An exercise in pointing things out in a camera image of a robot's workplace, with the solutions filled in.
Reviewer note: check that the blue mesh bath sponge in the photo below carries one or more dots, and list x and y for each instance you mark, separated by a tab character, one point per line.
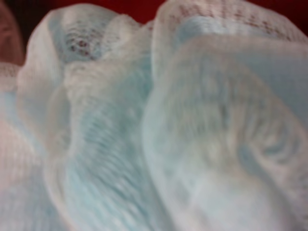
194	121

